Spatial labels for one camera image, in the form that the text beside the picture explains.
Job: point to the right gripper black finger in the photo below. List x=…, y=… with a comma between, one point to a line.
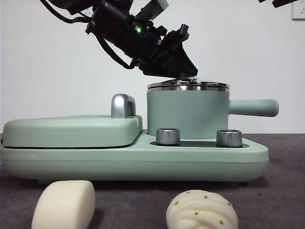
x=263, y=1
x=283, y=2

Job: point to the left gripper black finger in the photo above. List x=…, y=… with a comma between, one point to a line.
x=157, y=68
x=182, y=59

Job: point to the glass pot lid green knob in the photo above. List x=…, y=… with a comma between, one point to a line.
x=209, y=85

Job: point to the twisted white bun green flecks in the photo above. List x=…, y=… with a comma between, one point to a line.
x=202, y=212

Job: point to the plain white steamed bun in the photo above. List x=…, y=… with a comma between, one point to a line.
x=64, y=205

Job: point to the chrome control knob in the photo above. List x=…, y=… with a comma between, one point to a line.
x=229, y=138
x=168, y=136

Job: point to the mint green breakfast machine base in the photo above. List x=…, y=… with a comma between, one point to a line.
x=133, y=164

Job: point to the mint green griddle cover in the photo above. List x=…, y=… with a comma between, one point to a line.
x=71, y=131

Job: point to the white wall socket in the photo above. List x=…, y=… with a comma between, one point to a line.
x=299, y=14
x=87, y=14

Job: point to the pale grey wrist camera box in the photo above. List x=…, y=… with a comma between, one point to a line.
x=155, y=7

